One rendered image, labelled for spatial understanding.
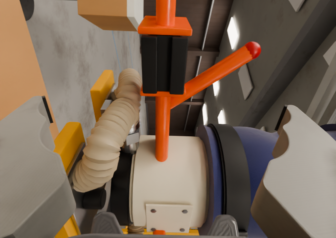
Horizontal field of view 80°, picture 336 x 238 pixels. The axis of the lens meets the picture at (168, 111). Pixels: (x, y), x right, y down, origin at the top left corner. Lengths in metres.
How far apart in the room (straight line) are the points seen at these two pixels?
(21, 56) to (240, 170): 0.48
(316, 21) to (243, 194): 3.97
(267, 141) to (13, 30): 0.53
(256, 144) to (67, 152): 0.29
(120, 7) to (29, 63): 1.16
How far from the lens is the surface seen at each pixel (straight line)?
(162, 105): 0.28
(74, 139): 0.28
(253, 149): 0.37
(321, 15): 4.17
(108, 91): 0.42
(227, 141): 0.36
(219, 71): 0.29
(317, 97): 3.03
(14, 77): 0.52
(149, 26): 0.23
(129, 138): 0.33
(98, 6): 1.68
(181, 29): 0.23
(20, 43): 0.54
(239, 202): 0.34
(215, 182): 0.33
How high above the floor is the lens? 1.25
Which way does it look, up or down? 1 degrees up
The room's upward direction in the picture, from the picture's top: 92 degrees clockwise
